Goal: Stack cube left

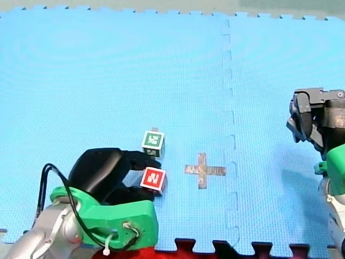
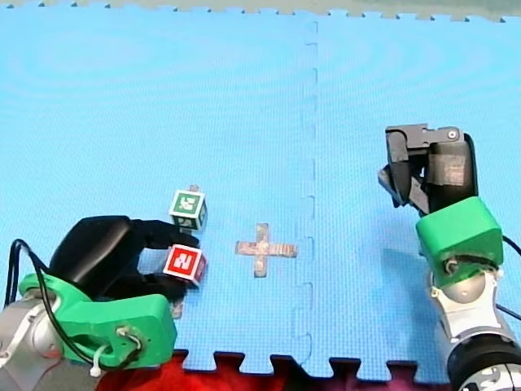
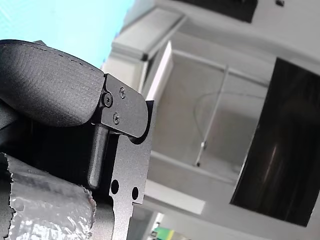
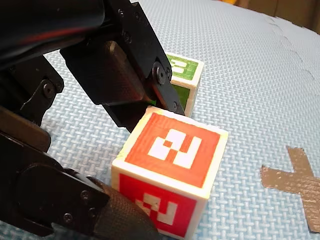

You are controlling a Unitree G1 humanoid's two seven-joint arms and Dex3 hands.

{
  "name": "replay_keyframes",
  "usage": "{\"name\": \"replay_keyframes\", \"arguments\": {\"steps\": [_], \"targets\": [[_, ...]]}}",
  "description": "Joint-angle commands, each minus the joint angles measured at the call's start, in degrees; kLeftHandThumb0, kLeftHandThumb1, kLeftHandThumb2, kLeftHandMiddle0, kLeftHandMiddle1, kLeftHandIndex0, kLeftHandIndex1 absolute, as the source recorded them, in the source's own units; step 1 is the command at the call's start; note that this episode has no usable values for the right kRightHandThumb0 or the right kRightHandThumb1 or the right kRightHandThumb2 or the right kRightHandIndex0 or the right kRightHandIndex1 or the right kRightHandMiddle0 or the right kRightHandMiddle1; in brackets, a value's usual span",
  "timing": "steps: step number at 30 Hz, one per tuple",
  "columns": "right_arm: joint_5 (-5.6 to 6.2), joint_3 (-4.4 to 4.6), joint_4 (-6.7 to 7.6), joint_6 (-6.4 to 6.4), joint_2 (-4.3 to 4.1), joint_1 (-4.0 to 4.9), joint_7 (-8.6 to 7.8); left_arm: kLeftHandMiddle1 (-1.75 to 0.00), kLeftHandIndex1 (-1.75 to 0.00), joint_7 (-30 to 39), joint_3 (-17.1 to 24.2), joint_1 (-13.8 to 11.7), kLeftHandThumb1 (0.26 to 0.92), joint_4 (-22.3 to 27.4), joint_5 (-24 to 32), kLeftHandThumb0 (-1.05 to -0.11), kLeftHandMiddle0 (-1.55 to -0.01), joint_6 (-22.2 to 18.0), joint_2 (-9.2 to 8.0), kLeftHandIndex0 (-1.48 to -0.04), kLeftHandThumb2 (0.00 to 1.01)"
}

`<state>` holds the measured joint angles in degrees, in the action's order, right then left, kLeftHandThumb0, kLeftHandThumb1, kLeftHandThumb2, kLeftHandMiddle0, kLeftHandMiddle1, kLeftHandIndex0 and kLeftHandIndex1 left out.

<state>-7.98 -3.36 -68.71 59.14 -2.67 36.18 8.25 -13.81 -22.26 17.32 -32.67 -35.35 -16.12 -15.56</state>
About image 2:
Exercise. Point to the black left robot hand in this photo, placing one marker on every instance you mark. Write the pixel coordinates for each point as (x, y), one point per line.
(95, 254)

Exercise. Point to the red cube white marks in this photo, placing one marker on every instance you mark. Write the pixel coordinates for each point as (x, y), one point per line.
(183, 262)

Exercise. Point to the green cube white marks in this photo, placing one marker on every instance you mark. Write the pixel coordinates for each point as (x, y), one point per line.
(188, 207)

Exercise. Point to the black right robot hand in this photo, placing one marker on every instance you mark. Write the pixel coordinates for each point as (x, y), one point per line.
(443, 171)

